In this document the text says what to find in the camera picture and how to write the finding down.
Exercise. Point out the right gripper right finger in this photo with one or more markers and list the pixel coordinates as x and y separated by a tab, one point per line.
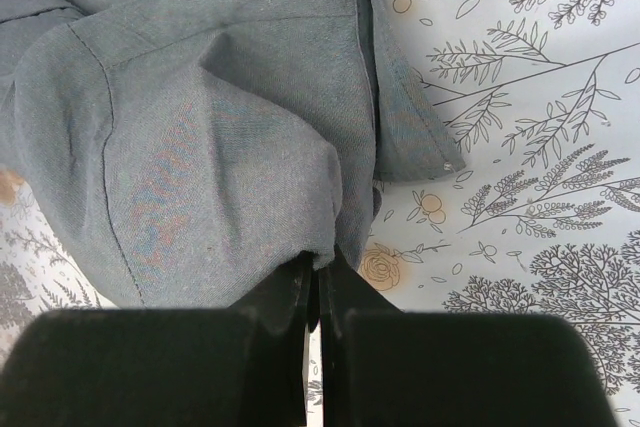
386	367

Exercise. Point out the grey long sleeve shirt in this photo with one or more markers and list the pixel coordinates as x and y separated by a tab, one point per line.
181	150

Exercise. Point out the floral patterned table mat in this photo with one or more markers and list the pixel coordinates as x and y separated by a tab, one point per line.
542	99

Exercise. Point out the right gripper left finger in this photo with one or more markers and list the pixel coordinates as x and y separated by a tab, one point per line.
244	365

